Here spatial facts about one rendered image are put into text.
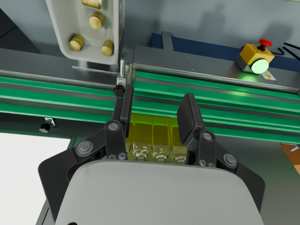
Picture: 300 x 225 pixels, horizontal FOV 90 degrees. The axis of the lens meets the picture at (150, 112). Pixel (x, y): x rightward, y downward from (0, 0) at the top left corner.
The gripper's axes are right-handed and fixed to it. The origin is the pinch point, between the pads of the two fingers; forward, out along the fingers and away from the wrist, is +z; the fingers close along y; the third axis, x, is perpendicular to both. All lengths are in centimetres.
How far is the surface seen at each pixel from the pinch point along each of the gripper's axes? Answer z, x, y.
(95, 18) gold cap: 37.6, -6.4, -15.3
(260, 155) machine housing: 22, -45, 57
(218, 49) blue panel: 56, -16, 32
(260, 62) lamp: 35, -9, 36
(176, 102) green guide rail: 26.8, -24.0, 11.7
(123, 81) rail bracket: 22.2, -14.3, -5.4
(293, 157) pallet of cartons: 75, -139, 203
